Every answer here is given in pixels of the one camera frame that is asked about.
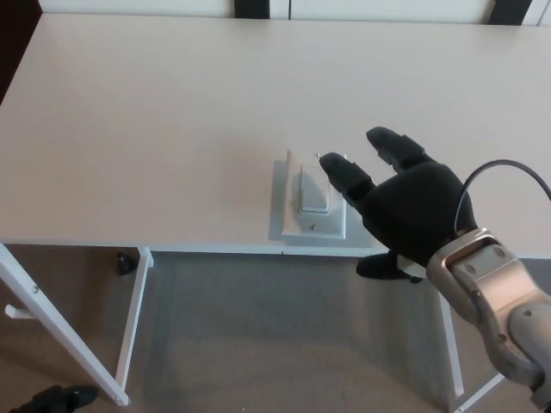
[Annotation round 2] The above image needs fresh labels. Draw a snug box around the white rocker light switch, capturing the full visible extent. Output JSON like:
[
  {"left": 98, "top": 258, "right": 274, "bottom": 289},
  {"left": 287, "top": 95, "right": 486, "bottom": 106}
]
[{"left": 281, "top": 149, "right": 348, "bottom": 239}]

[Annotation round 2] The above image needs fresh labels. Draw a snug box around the white cabinet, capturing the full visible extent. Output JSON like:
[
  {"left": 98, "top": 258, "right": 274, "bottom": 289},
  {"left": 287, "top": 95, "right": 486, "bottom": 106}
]
[{"left": 38, "top": 0, "right": 551, "bottom": 28}]

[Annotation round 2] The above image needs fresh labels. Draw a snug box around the white peg hook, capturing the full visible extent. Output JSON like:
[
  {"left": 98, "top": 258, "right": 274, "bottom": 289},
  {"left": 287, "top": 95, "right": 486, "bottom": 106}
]
[{"left": 4, "top": 304, "right": 34, "bottom": 321}]

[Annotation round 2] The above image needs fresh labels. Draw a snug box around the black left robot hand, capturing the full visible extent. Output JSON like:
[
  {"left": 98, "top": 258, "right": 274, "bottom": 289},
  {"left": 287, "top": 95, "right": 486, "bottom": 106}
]
[{"left": 12, "top": 384, "right": 101, "bottom": 413}]

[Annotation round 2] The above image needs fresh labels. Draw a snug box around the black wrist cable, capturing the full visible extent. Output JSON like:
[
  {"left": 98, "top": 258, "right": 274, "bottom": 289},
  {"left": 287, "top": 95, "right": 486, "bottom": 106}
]
[{"left": 453, "top": 159, "right": 551, "bottom": 237}]

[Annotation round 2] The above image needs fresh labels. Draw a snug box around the black cabinet handle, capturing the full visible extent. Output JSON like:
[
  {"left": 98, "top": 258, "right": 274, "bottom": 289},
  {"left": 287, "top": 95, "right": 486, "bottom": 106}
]
[
  {"left": 487, "top": 0, "right": 532, "bottom": 27},
  {"left": 233, "top": 0, "right": 272, "bottom": 20}
]

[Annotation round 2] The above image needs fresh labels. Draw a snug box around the white table with metal frame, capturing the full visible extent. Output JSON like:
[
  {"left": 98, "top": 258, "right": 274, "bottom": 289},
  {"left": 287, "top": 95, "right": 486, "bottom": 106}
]
[{"left": 0, "top": 12, "right": 551, "bottom": 409}]

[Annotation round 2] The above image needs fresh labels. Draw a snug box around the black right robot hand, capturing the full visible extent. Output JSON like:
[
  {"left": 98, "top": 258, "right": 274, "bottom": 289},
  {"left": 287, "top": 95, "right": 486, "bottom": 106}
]
[{"left": 318, "top": 126, "right": 480, "bottom": 285}]

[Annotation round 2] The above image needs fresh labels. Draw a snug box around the grey switch mounting base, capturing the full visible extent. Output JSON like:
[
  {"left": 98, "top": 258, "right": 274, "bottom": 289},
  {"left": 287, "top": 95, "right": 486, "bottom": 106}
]
[{"left": 268, "top": 159, "right": 372, "bottom": 250}]

